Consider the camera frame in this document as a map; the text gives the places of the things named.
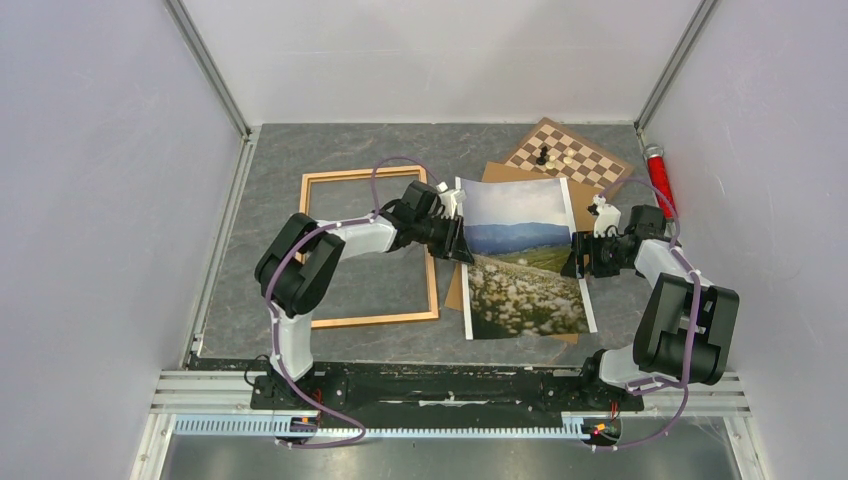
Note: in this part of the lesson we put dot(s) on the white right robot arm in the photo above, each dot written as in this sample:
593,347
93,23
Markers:
685,333

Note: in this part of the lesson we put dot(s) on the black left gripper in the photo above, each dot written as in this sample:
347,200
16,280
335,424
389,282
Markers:
454,245

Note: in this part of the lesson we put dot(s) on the right corner aluminium post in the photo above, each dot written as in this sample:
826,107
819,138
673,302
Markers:
687,41

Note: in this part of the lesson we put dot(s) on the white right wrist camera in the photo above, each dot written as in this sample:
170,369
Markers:
606,217

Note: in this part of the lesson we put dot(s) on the black chess piece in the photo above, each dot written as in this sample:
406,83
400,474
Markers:
543,157

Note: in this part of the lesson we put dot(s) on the wooden chessboard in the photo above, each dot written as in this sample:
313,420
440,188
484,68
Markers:
552,149

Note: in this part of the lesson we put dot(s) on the left corner aluminium post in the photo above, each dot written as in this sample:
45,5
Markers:
197,46

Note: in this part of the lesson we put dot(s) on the corner aluminium post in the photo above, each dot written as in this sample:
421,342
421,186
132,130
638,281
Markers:
197,46
687,41

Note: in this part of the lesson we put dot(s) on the landscape photo print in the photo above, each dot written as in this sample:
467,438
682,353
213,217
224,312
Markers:
520,258

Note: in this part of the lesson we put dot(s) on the aluminium table edge rail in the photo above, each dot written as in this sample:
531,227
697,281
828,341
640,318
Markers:
229,392

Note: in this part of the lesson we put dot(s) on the wooden picture frame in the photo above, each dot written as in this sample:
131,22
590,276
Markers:
367,240

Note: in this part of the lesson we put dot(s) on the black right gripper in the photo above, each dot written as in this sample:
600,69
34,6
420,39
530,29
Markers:
584,243

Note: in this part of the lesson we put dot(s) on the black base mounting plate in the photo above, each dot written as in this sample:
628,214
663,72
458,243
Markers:
397,395

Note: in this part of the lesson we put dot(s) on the red cylinder tool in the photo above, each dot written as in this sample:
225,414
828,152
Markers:
654,158

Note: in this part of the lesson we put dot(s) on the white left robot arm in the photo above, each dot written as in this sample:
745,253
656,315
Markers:
296,270

